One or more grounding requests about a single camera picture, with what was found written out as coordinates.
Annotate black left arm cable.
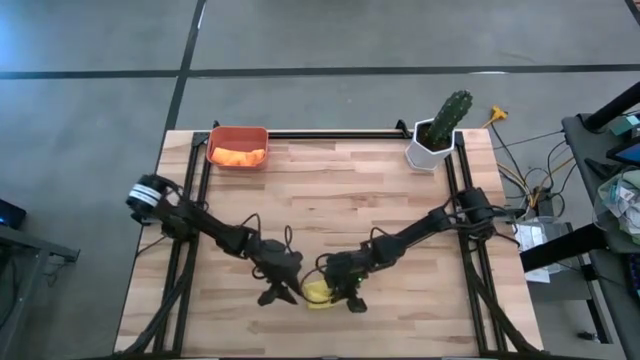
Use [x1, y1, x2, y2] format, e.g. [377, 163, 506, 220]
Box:
[238, 212, 297, 252]

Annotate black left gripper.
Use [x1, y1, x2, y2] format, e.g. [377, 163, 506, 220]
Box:
[249, 238, 305, 307]

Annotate green cactus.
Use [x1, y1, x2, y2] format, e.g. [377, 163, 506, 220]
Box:
[426, 89, 474, 147]

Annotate black monitor stand post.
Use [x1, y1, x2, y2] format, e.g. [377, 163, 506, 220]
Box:
[583, 81, 640, 133]

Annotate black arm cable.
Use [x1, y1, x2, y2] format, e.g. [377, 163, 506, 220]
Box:
[238, 212, 297, 252]
[298, 226, 396, 304]

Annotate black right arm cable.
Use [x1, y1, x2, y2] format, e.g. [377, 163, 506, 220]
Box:
[298, 226, 396, 304]

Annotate orange plastic basket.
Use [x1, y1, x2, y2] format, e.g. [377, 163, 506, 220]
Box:
[206, 125, 270, 172]

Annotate yellow microfiber towel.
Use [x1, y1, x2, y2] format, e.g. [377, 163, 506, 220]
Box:
[303, 278, 337, 311]

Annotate black power strip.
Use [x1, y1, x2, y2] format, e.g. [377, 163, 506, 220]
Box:
[529, 192, 557, 217]

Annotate black side table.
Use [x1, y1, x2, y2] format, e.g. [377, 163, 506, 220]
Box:
[519, 112, 640, 360]

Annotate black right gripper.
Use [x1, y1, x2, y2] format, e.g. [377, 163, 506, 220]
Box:
[319, 251, 369, 314]

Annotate white faceted plant pot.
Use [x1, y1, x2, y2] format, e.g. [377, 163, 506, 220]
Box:
[404, 117, 458, 173]

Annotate blue-screen monitor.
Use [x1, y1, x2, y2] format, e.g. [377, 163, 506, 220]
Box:
[606, 138, 640, 167]

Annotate clear plastic storage box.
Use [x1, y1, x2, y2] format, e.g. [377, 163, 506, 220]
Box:
[511, 216, 567, 285]

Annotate clear bag of towels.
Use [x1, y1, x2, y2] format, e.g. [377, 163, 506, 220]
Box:
[592, 167, 640, 247]

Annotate orange microfiber towel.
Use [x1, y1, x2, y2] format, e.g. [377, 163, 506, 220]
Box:
[210, 146, 267, 168]

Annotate black device with blue light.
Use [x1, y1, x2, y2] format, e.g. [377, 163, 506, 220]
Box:
[0, 198, 28, 231]

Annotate yellow extension cord plug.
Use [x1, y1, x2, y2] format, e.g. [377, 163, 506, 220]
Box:
[481, 105, 510, 130]

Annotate black monitor stand base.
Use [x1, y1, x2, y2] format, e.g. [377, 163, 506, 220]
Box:
[584, 158, 615, 180]

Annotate black aluminium table frame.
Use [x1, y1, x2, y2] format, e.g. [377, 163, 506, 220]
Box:
[117, 119, 549, 360]

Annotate grey metal stand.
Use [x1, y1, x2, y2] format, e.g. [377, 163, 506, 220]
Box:
[0, 224, 82, 360]

